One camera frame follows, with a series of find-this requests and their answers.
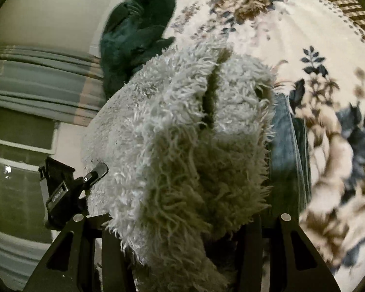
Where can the window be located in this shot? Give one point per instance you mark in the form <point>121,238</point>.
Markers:
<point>15,170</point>

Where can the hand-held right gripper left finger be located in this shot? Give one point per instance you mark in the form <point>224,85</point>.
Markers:
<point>112,264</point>

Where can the folded blue pants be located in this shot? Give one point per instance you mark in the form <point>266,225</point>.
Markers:
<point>286,158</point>

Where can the grey fluffy blanket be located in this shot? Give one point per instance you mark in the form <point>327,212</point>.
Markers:
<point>176,158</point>

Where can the grey striped curtain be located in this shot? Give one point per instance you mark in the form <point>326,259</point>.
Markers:
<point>33,76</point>

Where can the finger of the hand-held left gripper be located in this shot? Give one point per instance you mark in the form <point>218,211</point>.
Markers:
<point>95,173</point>

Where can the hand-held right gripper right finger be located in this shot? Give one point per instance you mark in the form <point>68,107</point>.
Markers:
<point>289,249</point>

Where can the floral bed quilt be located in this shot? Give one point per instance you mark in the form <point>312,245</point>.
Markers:
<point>322,36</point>

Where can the dark green blanket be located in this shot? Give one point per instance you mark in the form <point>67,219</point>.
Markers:
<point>133,36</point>

